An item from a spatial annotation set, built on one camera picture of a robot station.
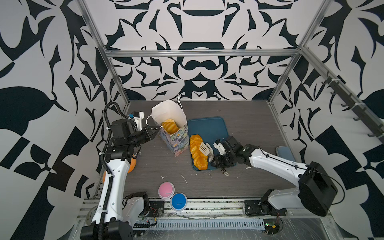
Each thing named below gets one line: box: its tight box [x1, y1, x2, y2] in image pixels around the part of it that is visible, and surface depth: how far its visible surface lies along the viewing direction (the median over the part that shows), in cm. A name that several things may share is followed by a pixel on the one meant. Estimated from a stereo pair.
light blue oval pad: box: [275, 146, 296, 162], surface depth 96 cm
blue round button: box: [170, 192, 188, 212], surface depth 76 cm
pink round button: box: [158, 181, 175, 200], surface depth 80 cm
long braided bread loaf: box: [199, 142, 214, 162], surface depth 89 cm
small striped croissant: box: [162, 118, 179, 134], surface depth 91 cm
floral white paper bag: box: [151, 99, 190, 157], surface depth 86 cm
